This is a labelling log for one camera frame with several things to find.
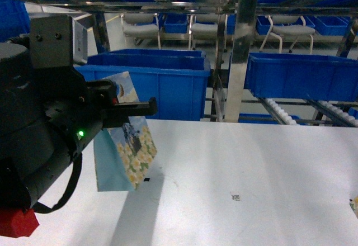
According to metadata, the blue bin right shelf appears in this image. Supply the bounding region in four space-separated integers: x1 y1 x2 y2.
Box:
244 53 357 102

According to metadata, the grey chair left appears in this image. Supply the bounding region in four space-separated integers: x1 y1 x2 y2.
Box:
121 13 162 49

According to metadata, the grey chair right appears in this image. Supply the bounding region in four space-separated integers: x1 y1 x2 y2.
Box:
259 15 315 55

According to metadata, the big blue bin front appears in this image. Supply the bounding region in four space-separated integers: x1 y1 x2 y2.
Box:
76 54 210 121

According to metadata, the grey chair middle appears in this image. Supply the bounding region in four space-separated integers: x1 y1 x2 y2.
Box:
188 14 219 50

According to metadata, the grey chair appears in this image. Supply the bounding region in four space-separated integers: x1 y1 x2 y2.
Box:
121 13 162 49
188 14 219 50
259 15 315 55

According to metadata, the steel rack post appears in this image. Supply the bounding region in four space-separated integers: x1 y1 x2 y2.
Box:
224 0 257 123

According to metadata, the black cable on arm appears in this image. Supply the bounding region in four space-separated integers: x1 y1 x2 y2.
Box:
32 153 83 215

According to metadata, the flower gift bag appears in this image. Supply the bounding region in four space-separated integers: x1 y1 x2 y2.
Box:
350 196 358 217
93 71 159 193

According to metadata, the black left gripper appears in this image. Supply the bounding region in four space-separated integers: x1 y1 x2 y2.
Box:
30 15 157 159

